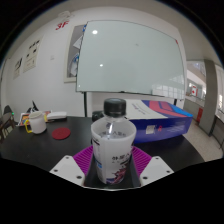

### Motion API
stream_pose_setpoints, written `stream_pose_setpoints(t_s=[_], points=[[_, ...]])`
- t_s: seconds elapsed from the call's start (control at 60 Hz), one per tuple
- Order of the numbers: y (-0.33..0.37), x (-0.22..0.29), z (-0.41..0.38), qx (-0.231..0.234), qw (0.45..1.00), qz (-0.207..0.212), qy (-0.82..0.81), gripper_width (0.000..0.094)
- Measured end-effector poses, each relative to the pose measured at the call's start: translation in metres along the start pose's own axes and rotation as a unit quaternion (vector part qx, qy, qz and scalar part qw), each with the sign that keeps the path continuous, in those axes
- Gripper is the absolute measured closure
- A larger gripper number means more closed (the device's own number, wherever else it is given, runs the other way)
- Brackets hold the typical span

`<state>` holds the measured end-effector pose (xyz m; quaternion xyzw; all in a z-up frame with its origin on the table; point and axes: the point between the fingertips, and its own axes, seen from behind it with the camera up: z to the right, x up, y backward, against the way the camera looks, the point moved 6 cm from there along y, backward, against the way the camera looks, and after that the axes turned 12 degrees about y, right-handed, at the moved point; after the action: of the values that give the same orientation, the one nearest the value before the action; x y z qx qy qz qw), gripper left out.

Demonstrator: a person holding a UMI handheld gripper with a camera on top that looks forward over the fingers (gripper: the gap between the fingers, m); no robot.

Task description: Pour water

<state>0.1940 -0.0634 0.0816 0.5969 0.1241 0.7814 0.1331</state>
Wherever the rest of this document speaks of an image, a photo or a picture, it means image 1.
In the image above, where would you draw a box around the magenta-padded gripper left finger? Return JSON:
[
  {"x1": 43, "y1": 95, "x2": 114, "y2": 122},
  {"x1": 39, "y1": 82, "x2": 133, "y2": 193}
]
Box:
[{"x1": 49, "y1": 144, "x2": 101, "y2": 188}]

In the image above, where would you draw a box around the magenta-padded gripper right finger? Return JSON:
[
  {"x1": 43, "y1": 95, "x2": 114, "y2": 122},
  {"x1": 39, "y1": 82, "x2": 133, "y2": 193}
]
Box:
[{"x1": 128, "y1": 145, "x2": 175, "y2": 188}]

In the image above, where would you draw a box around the clear black-capped drink bottle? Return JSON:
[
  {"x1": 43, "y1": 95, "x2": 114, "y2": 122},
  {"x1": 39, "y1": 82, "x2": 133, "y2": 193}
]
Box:
[{"x1": 90, "y1": 97, "x2": 138, "y2": 185}]

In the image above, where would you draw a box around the flat round red coaster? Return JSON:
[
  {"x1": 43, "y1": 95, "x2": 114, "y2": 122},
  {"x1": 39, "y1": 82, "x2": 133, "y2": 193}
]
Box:
[{"x1": 51, "y1": 126, "x2": 72, "y2": 141}]

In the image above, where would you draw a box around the blue and white cardboard box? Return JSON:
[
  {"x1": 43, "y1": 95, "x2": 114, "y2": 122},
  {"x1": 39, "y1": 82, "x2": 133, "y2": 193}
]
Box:
[{"x1": 124, "y1": 98, "x2": 194, "y2": 144}]

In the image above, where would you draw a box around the flat white device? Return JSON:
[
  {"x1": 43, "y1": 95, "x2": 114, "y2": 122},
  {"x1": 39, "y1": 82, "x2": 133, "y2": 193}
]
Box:
[{"x1": 46, "y1": 111, "x2": 68, "y2": 122}]

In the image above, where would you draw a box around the black and red power tool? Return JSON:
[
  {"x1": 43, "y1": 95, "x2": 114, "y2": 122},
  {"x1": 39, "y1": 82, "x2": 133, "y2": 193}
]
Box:
[{"x1": 91, "y1": 110, "x2": 105, "y2": 123}]

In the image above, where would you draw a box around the red fire extinguisher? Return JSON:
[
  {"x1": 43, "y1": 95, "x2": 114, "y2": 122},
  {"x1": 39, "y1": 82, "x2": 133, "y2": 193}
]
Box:
[{"x1": 196, "y1": 107, "x2": 204, "y2": 124}]

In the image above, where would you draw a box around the black jacket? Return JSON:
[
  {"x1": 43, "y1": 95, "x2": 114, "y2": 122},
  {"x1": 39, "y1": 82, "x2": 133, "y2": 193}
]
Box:
[{"x1": 26, "y1": 99, "x2": 40, "y2": 114}]

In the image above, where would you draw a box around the dark wooden chair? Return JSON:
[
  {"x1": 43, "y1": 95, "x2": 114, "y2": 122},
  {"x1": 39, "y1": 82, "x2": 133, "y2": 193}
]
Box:
[{"x1": 0, "y1": 104, "x2": 16, "y2": 142}]

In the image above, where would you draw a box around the large whiteboard on stand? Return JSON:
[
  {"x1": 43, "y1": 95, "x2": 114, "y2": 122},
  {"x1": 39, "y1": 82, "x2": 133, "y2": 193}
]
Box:
[{"x1": 75, "y1": 19, "x2": 186, "y2": 118}]

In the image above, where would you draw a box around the grey framed notice board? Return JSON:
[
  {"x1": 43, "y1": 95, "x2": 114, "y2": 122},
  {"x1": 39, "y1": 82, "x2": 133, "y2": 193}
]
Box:
[{"x1": 63, "y1": 23, "x2": 88, "y2": 84}]

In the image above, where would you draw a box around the white mug with yellow handle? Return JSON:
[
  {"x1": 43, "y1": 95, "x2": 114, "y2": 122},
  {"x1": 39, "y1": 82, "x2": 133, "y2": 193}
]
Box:
[{"x1": 23, "y1": 110, "x2": 48, "y2": 135}]

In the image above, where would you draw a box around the small white wall poster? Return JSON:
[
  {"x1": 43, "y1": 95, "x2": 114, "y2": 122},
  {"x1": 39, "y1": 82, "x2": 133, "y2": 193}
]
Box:
[{"x1": 12, "y1": 57, "x2": 24, "y2": 80}]

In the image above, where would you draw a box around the large white wall poster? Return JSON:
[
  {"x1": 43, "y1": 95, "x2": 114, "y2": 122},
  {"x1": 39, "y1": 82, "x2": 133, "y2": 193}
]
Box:
[{"x1": 22, "y1": 36, "x2": 44, "y2": 74}]

